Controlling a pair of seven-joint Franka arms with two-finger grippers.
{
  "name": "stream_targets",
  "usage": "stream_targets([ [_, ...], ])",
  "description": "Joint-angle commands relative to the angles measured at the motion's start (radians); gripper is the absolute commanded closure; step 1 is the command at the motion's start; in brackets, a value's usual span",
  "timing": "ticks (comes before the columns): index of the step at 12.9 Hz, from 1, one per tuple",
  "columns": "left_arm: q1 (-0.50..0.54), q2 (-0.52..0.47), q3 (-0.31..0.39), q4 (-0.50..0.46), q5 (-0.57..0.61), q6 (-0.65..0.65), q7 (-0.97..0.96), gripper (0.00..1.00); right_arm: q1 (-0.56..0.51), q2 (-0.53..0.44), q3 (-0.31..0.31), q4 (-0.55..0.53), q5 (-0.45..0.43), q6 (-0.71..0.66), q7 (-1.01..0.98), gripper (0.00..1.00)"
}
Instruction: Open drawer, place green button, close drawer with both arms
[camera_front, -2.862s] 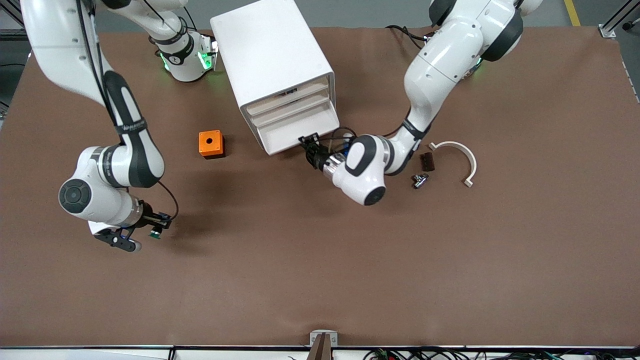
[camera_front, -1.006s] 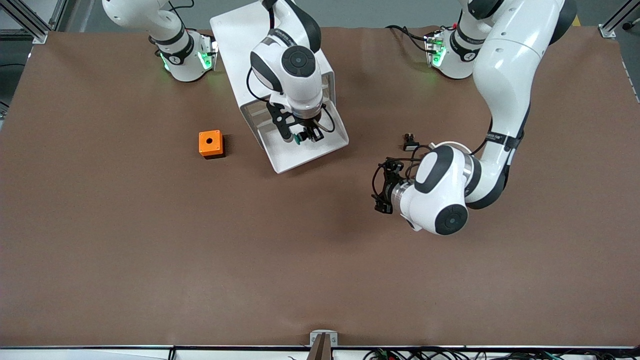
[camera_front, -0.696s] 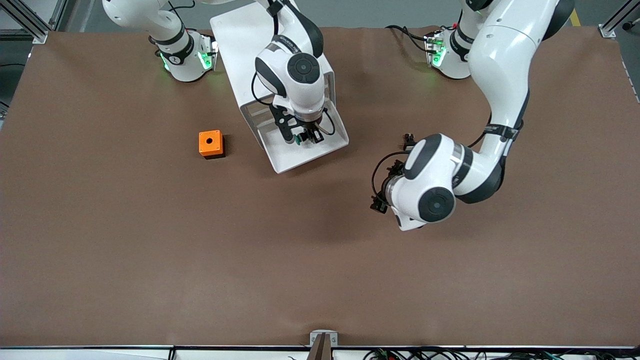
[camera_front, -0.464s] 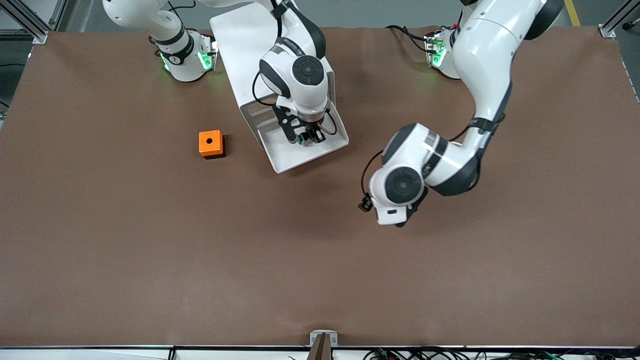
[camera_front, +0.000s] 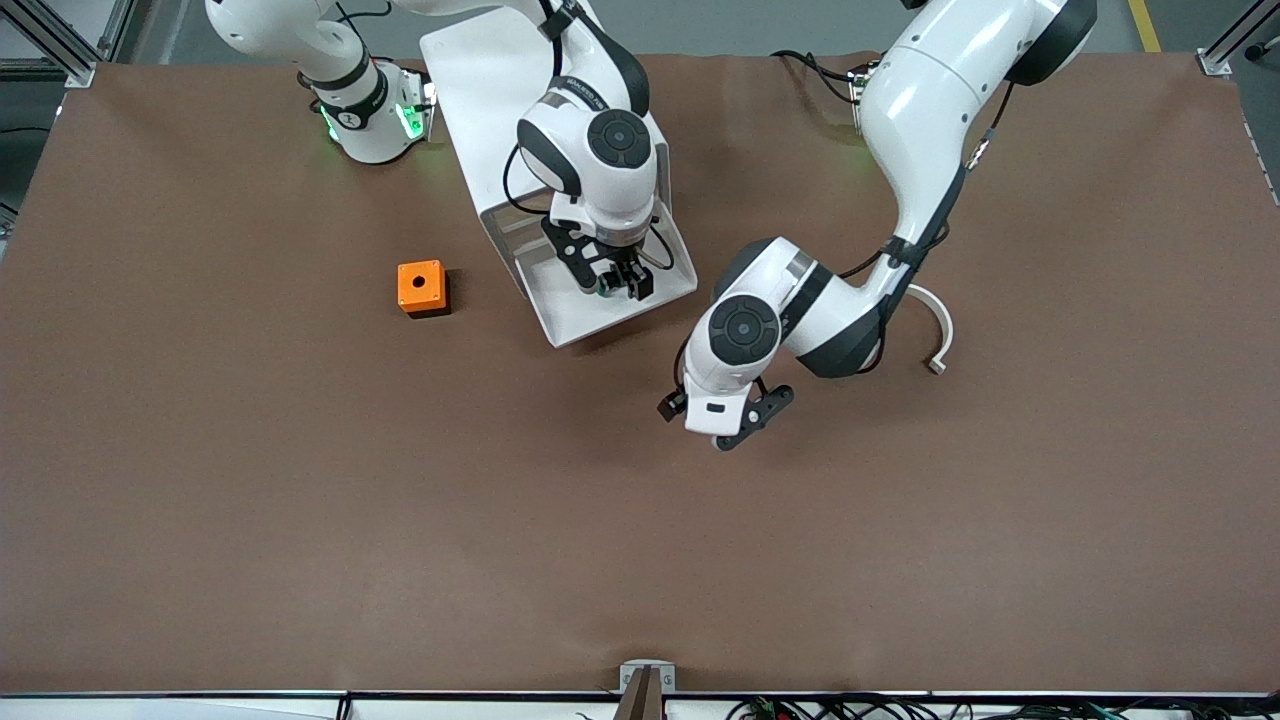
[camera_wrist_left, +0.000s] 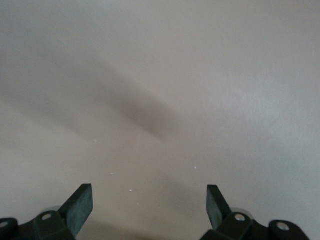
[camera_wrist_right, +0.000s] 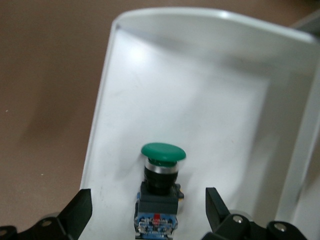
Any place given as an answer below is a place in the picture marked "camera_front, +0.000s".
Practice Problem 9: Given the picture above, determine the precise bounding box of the white plastic divided tray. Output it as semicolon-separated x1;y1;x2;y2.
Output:
515;200;699;349

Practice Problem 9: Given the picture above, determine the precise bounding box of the white drawer cabinet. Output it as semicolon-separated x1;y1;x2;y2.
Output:
420;20;671;298

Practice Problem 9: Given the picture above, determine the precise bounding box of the orange box with black base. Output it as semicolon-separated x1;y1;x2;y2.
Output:
397;260;452;319

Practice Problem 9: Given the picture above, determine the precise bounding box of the white curved plastic arc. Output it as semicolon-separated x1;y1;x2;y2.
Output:
903;284;955;377

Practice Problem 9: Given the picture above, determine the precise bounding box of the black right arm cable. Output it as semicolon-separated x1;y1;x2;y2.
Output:
503;140;677;273

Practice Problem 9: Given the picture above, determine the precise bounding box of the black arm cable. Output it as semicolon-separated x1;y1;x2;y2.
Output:
840;80;1016;376
503;140;677;273

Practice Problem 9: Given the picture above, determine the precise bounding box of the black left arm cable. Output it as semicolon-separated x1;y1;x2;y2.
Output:
840;80;1016;376

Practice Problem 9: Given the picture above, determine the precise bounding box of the black base cable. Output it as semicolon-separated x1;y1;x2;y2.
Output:
770;48;881;106

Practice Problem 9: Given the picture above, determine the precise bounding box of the black cable bundle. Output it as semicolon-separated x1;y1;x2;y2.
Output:
725;695;1136;720

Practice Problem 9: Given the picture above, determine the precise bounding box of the aluminium frame profile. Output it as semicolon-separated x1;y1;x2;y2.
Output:
0;0;131;87
1197;0;1280;77

